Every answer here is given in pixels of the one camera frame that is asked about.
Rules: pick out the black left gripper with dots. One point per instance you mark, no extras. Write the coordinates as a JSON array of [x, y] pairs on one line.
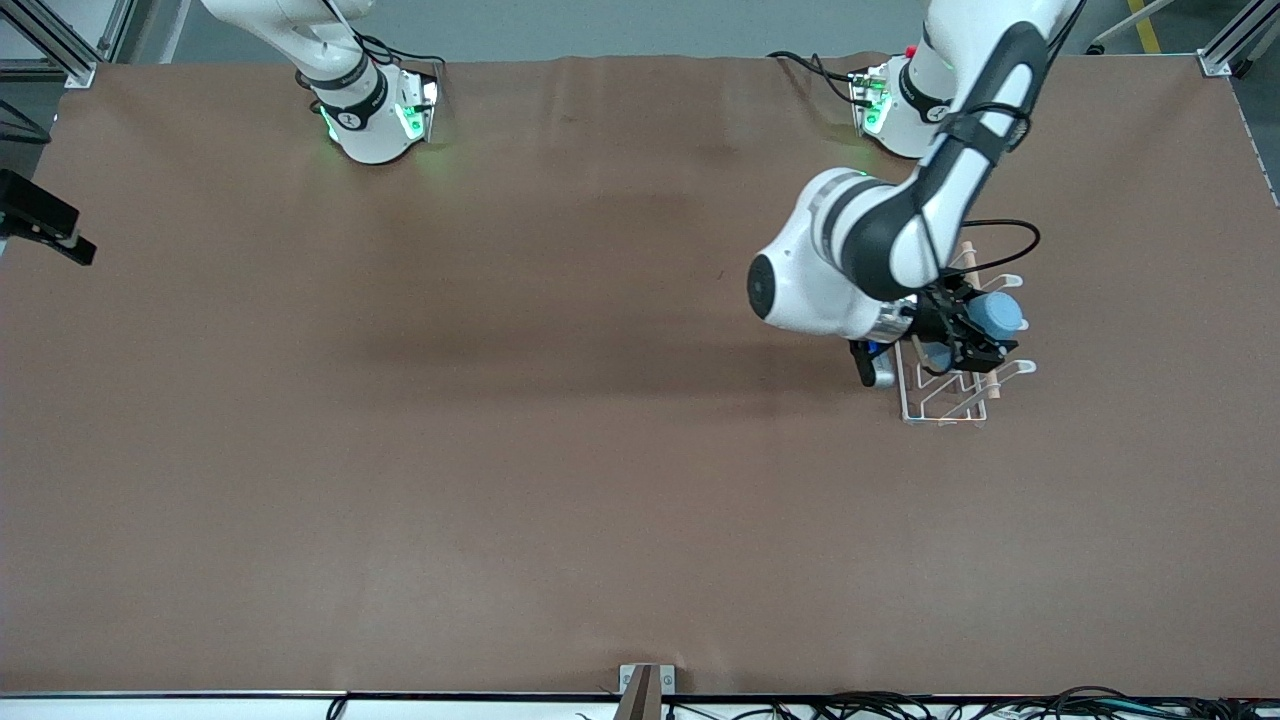
[[937, 318]]

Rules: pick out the blue plastic cup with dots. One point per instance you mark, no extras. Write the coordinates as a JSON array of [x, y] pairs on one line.
[[1000, 315]]

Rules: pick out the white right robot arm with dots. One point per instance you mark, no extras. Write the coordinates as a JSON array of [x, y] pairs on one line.
[[365, 130]]

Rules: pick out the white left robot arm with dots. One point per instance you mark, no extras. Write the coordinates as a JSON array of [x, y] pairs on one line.
[[820, 270]]

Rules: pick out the silver base connector plate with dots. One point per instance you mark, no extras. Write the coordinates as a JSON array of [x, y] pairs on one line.
[[868, 100], [425, 105]]

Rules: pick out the grey metal bar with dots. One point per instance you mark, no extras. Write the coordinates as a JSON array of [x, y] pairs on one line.
[[1125, 25]]

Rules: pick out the brown table cover sheet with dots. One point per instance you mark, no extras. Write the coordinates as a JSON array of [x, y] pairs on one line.
[[500, 450]]

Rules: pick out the aluminium frame profile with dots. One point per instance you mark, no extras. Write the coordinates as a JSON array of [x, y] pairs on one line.
[[1215, 62], [80, 72]]

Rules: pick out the white table edge rail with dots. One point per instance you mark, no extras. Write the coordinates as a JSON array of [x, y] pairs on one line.
[[150, 710]]

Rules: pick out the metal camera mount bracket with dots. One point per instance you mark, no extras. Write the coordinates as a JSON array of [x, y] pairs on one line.
[[645, 690]]

